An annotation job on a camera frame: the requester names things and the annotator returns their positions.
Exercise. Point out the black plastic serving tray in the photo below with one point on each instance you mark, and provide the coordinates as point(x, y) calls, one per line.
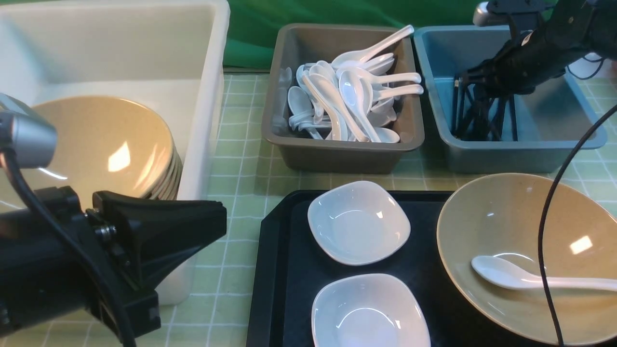
point(291, 269)

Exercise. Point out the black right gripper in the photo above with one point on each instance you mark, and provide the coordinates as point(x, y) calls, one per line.
point(575, 28)

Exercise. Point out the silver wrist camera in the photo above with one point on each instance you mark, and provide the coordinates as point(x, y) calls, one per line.
point(31, 136)

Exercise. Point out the beige noodle bowl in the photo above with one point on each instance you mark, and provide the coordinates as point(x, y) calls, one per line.
point(499, 215)

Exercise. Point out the stack of beige bowls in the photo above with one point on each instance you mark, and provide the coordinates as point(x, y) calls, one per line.
point(104, 143)

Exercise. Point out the brown plastic spoon bin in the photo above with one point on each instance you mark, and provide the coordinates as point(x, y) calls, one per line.
point(297, 44)

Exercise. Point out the green checkered tablecloth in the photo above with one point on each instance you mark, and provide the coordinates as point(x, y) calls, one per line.
point(250, 178)

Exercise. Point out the large white plastic tub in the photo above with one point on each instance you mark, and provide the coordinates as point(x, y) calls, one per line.
point(164, 54)

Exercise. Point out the white ceramic soup spoon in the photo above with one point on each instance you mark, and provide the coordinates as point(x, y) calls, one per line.
point(501, 272)

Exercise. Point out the blue plastic chopstick bin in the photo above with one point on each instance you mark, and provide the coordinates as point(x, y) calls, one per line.
point(549, 122)

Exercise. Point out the green backdrop curtain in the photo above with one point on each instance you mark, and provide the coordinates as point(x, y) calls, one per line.
point(254, 24)

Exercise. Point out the white spoon on top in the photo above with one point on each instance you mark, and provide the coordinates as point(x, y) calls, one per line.
point(359, 57)

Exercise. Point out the pile of white spoons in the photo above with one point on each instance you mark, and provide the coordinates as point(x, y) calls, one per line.
point(353, 103)

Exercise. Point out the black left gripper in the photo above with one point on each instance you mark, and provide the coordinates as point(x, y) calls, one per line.
point(40, 280)

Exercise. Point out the white square dish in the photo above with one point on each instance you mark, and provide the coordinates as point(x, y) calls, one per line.
point(358, 224)
point(369, 310)

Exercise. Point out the bundle of black chopsticks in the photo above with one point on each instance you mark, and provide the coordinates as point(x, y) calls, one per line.
point(480, 115)

